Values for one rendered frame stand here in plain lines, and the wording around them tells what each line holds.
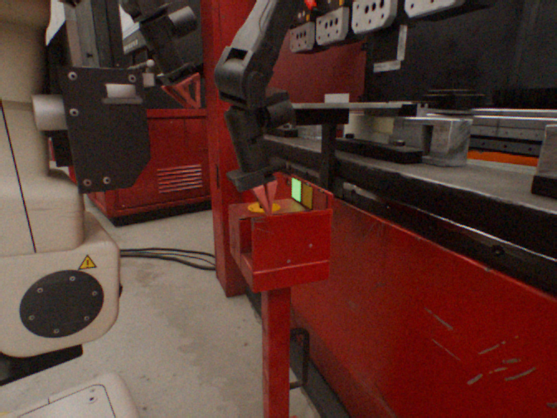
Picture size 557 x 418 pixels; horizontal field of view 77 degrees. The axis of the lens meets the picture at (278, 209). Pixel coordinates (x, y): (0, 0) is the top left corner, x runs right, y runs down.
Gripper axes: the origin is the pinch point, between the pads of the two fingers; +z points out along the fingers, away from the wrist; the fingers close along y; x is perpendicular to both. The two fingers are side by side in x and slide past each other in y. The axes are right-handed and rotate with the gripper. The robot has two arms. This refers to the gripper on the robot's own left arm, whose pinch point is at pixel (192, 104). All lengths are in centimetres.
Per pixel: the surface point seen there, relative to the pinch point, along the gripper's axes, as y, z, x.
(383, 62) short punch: -25.8, 9.5, -41.6
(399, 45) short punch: -32, 6, -41
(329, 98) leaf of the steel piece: -21.5, 10.8, -24.7
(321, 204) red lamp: -38.8, 20.4, 0.9
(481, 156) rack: 16, 124, -171
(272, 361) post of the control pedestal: -32, 51, 25
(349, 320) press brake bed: -35, 58, 3
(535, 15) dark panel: -41, 18, -91
